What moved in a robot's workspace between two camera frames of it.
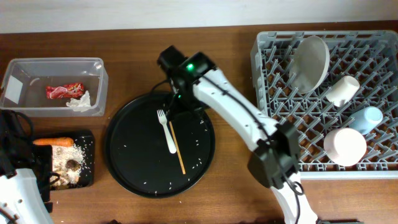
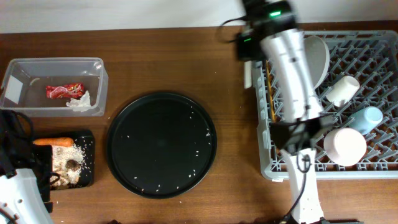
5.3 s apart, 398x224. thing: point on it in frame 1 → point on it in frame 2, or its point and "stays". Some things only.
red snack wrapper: x=69 y=91 stays
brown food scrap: x=73 y=165 stays
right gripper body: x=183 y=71 → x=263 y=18
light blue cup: x=365 y=120 stays
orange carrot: x=63 y=141 stays
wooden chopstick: x=176 y=147 → x=268 y=76
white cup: x=342 y=91 stays
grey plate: x=310 y=65 stays
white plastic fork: x=163 y=120 → x=247 y=74
